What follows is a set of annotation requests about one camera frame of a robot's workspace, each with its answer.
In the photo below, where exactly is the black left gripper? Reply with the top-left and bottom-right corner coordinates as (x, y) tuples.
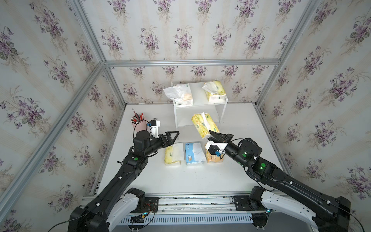
(141, 132), (178, 159)

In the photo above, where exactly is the pale yellow tissue pack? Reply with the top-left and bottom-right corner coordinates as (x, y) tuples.
(164, 143), (185, 166)

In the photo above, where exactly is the orange tissue pack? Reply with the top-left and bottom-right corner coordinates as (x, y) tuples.
(205, 141), (224, 163)

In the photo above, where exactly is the blue tissue pack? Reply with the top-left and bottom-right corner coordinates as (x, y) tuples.
(185, 143), (206, 166)

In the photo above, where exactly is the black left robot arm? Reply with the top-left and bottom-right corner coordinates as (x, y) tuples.
(68, 130), (180, 232)

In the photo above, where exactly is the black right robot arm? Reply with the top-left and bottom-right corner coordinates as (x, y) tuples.
(207, 131), (351, 232)

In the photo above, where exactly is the white green tissue pack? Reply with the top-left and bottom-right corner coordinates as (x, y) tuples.
(163, 84), (193, 107)

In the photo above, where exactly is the pink metal pen bucket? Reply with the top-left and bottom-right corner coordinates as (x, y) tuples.
(131, 114), (148, 132)

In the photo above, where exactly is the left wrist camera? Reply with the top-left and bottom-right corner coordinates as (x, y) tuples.
(149, 120), (160, 138)

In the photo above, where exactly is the white wire shelf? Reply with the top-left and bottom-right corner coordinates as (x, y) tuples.
(173, 82), (229, 128)

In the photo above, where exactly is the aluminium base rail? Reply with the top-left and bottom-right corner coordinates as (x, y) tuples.
(78, 192), (314, 227)

